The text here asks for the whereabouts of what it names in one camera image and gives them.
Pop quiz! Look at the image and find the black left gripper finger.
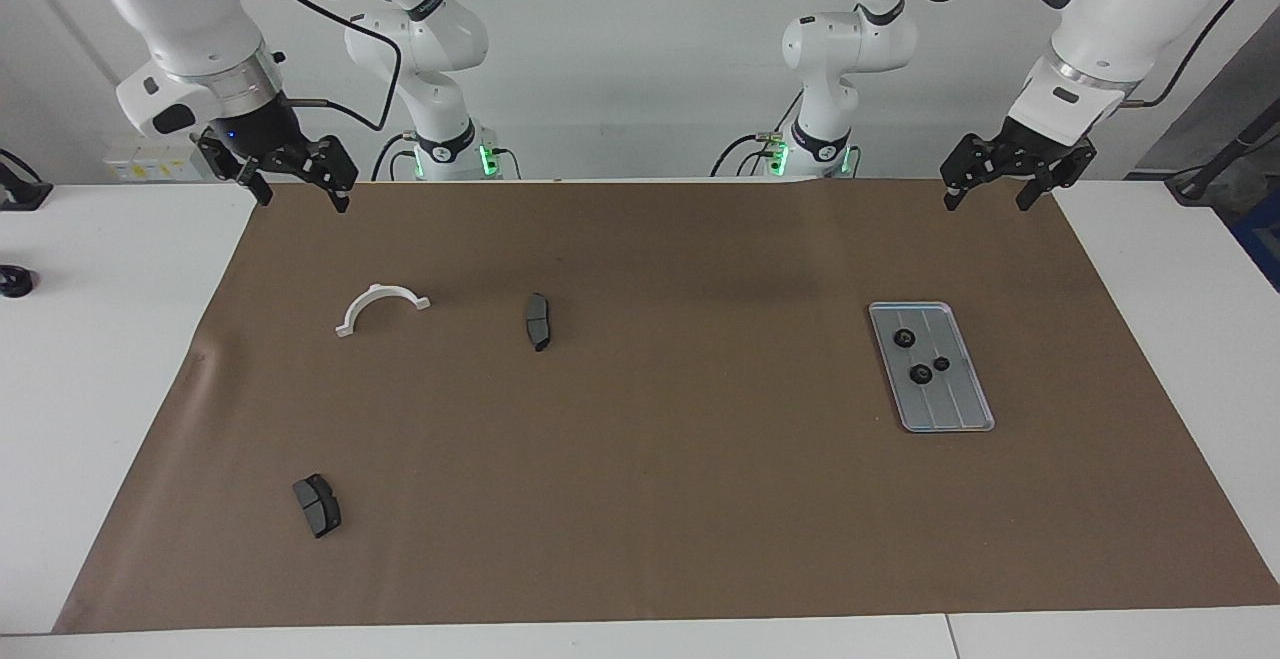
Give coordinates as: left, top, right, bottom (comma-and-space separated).
940, 134, 999, 212
1016, 144, 1098, 212

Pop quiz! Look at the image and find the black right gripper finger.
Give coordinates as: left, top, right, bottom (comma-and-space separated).
300, 136, 359, 212
198, 137, 273, 207

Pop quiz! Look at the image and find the silver metal tray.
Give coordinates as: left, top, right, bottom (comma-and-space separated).
868, 301, 997, 434

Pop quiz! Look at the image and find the white power strip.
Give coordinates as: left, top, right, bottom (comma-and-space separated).
103, 144, 216, 183

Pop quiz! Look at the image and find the black tripod leg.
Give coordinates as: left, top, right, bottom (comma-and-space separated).
1165, 99, 1280, 205

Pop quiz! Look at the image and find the blue crate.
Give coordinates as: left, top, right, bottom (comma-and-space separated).
1232, 194, 1280, 290

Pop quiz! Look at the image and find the black stand foot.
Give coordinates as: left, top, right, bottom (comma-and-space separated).
0, 149, 53, 212

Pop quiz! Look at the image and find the dark grey brake pad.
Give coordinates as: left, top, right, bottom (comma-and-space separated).
524, 292, 554, 353
292, 474, 343, 540

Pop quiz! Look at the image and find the brown paper mat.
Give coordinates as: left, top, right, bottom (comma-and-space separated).
52, 179, 1280, 635

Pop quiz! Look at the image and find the black right arm base cable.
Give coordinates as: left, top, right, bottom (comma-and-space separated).
372, 132, 413, 182

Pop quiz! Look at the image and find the black arm base cable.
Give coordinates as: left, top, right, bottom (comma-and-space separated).
710, 132, 791, 178
372, 132, 413, 182

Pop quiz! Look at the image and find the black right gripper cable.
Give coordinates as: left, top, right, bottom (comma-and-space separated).
280, 0, 403, 132

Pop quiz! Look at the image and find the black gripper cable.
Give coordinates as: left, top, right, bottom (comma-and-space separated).
900, 0, 1259, 108
280, 0, 403, 132

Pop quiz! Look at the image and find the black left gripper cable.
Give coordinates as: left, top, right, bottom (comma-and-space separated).
900, 0, 1259, 108

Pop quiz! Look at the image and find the white curved plastic bracket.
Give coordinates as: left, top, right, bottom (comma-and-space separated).
334, 283, 432, 339

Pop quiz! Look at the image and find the black left arm base cable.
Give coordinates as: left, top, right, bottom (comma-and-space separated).
710, 132, 791, 178

